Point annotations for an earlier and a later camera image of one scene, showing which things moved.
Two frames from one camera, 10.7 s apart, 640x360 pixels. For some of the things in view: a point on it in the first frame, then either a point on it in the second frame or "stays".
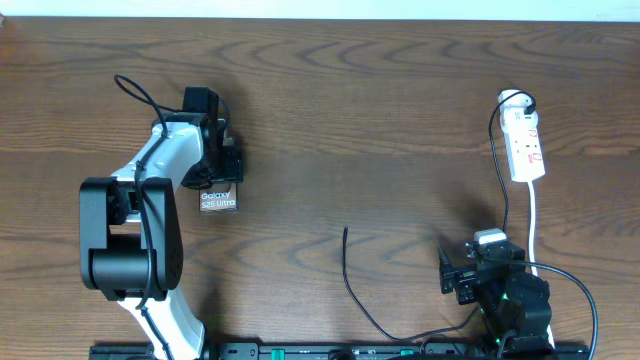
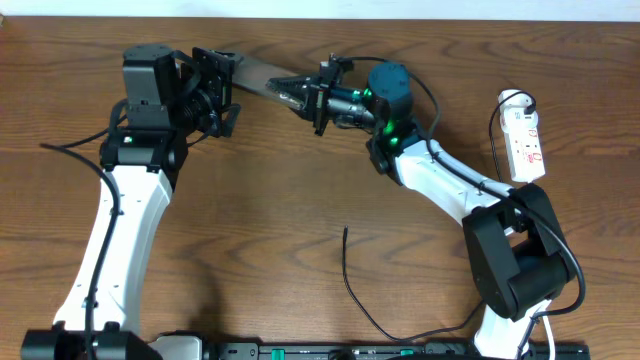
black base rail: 353,352 stays
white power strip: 521,138 stays
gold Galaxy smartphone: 219,198 -> 254,75
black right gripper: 465,279 -> 314,97
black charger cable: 529,109 stays
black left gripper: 234,168 -> 220,77
